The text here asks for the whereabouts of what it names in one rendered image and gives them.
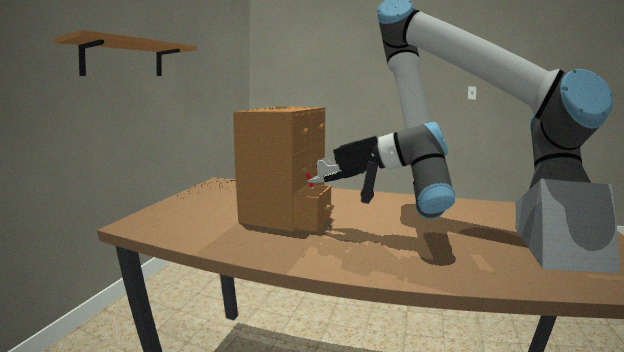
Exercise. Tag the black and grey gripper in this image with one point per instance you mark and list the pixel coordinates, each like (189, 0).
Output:
(353, 162)

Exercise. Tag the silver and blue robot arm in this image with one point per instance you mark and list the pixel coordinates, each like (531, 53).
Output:
(565, 113)

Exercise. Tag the brown chest of drawers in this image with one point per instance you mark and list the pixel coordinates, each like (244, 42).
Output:
(263, 149)

